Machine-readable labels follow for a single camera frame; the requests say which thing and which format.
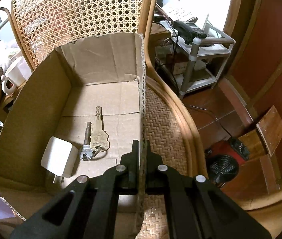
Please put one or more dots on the black landline telephone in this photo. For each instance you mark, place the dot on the black landline telephone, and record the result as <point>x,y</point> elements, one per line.
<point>188,31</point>

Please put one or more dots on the brass and silver keys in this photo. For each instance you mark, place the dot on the brass and silver keys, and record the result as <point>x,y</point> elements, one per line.
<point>96,139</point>

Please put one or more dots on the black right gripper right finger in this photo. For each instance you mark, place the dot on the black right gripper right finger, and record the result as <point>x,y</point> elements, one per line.
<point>195,207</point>

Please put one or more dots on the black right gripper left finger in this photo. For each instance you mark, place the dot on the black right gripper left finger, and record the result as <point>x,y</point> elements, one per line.
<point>87,207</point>

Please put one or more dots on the white metal shelf rack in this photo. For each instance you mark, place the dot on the white metal shelf rack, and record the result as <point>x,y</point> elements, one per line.
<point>194,66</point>

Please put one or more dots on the red electric fan heater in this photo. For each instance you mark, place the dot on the red electric fan heater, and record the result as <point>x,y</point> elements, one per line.
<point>224,158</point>

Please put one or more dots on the cream ceramic mug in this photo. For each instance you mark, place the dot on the cream ceramic mug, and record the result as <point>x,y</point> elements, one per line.
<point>16,74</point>

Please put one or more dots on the small wooden stool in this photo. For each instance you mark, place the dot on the small wooden stool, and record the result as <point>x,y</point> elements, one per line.
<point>262,143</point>

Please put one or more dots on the brown cardboard box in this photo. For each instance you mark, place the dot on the brown cardboard box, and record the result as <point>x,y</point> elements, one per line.
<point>72,149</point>

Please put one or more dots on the white power adapter cube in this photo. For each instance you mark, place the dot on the white power adapter cube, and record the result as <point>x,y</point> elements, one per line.
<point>59,158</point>

